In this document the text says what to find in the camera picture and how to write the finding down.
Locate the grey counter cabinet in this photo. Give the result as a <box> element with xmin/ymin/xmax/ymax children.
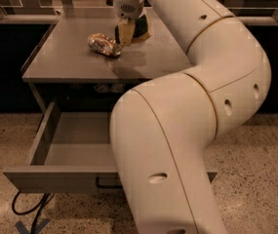
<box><xmin>22</xmin><ymin>7</ymin><xmax>190</xmax><ymax>111</ymax></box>

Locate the black drawer handle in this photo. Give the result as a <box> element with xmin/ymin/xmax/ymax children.
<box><xmin>96</xmin><ymin>177</ymin><xmax>123</xmax><ymax>189</ymax></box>

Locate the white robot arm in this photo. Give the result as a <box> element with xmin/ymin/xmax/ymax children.
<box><xmin>110</xmin><ymin>0</ymin><xmax>271</xmax><ymax>234</ymax></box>

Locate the crushed metal can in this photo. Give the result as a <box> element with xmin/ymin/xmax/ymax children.
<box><xmin>88</xmin><ymin>33</ymin><xmax>122</xmax><ymax>58</ymax></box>

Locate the grey open drawer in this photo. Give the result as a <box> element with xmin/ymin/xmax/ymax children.
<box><xmin>3</xmin><ymin>99</ymin><xmax>217</xmax><ymax>194</ymax></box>

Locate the black floor cable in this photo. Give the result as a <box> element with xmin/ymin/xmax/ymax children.
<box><xmin>11</xmin><ymin>190</ymin><xmax>56</xmax><ymax>234</ymax></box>

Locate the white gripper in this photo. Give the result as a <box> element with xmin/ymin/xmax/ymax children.
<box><xmin>113</xmin><ymin>0</ymin><xmax>144</xmax><ymax>47</ymax></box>

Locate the green and yellow sponge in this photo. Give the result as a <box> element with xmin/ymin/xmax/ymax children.
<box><xmin>132</xmin><ymin>15</ymin><xmax>151</xmax><ymax>43</ymax></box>

